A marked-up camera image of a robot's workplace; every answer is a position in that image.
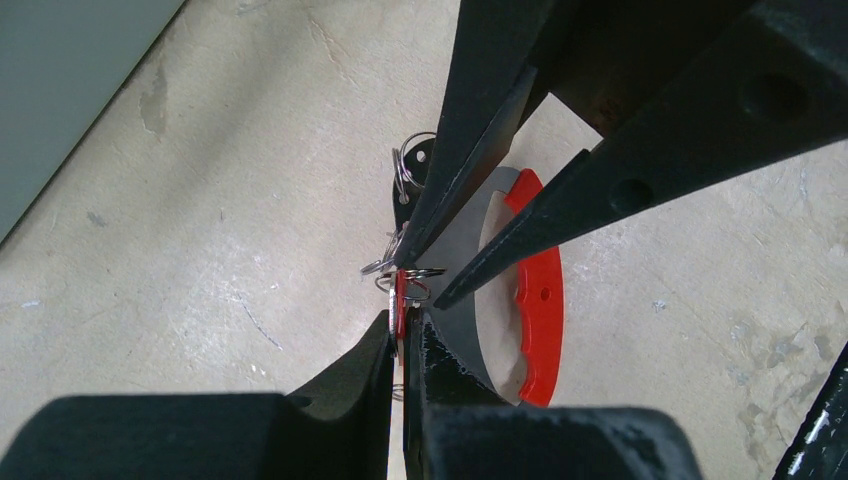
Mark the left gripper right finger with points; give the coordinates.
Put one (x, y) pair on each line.
(457, 428)

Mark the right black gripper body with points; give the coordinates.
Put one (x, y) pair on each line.
(605, 60)

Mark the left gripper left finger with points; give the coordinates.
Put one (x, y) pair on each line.
(335, 426)

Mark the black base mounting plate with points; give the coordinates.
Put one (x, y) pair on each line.
(819, 449)

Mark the clear lidded grey storage box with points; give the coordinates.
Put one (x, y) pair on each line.
(61, 63)

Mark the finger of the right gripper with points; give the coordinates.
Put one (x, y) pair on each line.
(486, 88)
(773, 85)

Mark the silver key red cap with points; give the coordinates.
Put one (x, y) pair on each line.
(396, 284)

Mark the red handled metal key tool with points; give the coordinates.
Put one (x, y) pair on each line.
(539, 295)

